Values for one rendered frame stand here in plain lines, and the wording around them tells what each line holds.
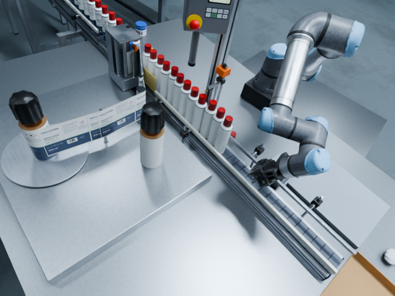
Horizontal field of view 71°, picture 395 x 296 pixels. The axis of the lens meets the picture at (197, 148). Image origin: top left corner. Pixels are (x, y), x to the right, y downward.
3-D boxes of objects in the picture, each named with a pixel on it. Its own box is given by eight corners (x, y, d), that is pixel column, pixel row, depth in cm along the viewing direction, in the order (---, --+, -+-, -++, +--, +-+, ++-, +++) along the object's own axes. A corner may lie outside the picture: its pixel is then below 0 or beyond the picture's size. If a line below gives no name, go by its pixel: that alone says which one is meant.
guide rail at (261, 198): (154, 94, 139) (154, 90, 137) (156, 93, 139) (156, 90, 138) (333, 274, 95) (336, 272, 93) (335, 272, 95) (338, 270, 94)
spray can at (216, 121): (204, 140, 126) (213, 107, 111) (213, 136, 128) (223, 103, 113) (210, 148, 124) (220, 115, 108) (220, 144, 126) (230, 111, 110)
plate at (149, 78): (143, 81, 143) (143, 67, 136) (144, 81, 144) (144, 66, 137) (154, 93, 139) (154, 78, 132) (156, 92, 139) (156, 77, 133)
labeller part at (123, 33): (104, 29, 125) (104, 27, 124) (126, 24, 130) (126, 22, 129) (120, 44, 119) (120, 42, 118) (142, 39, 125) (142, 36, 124)
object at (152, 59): (145, 84, 145) (145, 49, 129) (153, 81, 147) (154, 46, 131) (151, 90, 142) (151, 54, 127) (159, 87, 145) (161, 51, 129)
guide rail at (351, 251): (167, 80, 138) (167, 78, 137) (168, 80, 139) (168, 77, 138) (352, 256, 94) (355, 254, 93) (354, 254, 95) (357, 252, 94)
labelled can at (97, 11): (103, 32, 170) (99, -3, 154) (108, 36, 167) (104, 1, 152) (96, 34, 167) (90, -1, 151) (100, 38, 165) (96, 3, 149)
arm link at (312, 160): (335, 151, 83) (331, 177, 80) (307, 158, 93) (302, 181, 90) (317, 140, 81) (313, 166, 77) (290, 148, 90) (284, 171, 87)
